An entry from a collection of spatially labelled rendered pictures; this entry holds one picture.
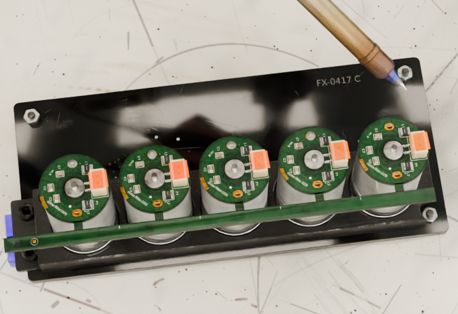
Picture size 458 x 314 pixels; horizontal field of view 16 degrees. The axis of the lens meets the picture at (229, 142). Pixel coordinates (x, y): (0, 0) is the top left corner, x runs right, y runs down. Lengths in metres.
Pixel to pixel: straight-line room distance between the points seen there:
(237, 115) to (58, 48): 0.08
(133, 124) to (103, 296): 0.07
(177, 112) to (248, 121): 0.03
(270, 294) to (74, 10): 0.14
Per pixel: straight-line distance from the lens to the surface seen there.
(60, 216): 0.55
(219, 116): 0.61
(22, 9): 0.65
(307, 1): 0.52
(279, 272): 0.61
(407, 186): 0.56
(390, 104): 0.62
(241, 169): 0.55
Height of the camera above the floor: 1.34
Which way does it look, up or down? 71 degrees down
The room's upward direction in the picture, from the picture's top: straight up
